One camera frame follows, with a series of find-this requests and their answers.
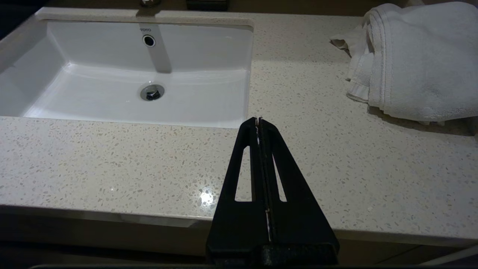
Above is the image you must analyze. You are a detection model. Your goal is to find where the chrome sink drain plug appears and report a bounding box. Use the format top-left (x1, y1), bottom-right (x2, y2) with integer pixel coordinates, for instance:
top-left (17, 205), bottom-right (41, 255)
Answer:
top-left (140, 84), bottom-right (165, 101)

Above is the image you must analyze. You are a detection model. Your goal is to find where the white ceramic sink basin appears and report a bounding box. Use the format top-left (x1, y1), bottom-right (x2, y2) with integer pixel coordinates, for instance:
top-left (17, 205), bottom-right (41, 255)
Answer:
top-left (0, 19), bottom-right (255, 129)

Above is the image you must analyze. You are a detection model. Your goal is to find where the white crumpled towel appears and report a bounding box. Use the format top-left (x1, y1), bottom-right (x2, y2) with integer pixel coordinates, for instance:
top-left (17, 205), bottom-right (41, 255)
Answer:
top-left (330, 2), bottom-right (478, 126)

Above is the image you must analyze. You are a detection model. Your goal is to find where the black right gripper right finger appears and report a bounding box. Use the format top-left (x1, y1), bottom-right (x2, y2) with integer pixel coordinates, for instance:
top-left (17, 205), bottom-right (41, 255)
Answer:
top-left (259, 117), bottom-right (340, 247)

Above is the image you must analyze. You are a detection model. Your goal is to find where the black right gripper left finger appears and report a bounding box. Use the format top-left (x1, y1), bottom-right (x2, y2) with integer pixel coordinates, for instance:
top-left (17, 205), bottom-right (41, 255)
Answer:
top-left (206, 117), bottom-right (270, 247)

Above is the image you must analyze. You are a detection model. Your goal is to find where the black square soap dish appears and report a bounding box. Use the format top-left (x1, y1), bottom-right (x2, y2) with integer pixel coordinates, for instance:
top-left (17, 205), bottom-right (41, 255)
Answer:
top-left (186, 0), bottom-right (230, 12)

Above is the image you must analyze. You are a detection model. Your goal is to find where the pale metal bar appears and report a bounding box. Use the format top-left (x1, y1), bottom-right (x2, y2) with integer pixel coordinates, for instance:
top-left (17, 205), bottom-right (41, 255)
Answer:
top-left (420, 245), bottom-right (478, 266)

